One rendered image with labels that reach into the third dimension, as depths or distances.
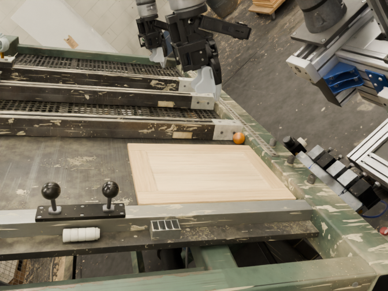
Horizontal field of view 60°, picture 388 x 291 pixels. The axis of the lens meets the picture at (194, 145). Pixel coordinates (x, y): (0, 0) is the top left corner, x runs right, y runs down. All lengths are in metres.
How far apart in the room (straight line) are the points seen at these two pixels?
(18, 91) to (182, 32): 1.09
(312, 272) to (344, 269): 0.08
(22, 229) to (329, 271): 0.68
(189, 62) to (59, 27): 4.24
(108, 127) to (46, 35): 3.70
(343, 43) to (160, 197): 0.90
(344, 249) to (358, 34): 0.81
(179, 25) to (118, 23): 5.60
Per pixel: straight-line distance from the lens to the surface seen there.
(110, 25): 6.30
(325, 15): 1.37
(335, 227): 0.98
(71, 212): 0.85
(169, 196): 0.97
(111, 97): 1.66
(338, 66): 1.42
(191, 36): 0.73
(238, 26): 0.75
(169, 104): 1.71
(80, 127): 1.31
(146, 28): 1.38
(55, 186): 0.75
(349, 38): 1.45
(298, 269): 0.80
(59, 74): 1.94
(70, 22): 4.89
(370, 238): 0.99
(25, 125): 1.32
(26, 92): 1.68
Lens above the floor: 1.71
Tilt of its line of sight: 29 degrees down
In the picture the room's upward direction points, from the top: 48 degrees counter-clockwise
